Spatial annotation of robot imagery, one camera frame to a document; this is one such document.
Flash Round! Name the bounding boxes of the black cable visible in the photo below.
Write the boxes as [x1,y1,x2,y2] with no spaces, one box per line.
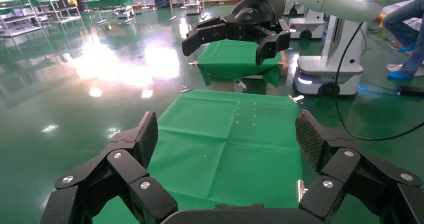
[333,22,424,142]

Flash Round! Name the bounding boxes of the black power brick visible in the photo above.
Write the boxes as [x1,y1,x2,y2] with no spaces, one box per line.
[396,85,424,98]

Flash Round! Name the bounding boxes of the person in blue jeans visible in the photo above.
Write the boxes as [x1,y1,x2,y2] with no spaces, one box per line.
[382,0,424,81]

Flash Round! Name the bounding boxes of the green covered table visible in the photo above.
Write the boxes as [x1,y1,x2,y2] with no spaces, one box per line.
[84,0,134,25]

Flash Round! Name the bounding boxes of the far green cloth table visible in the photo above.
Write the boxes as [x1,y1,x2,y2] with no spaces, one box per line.
[196,39,283,88]

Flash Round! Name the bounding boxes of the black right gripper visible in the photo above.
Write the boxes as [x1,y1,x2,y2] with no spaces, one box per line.
[181,0,292,67]

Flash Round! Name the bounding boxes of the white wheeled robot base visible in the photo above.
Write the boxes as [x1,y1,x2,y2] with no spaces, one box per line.
[293,15,369,98]
[288,7,326,41]

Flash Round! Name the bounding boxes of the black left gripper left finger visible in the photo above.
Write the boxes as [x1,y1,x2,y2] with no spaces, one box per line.
[39,111,179,224]

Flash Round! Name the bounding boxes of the small white mobile robot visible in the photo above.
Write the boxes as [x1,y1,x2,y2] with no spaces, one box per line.
[184,0,202,16]
[113,5,136,20]

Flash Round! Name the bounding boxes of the metal shelf rack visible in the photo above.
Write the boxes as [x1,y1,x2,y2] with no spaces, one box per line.
[33,0,82,24]
[0,0,45,38]

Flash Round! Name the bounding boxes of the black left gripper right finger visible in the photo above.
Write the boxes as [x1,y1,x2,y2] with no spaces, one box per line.
[294,109,424,224]

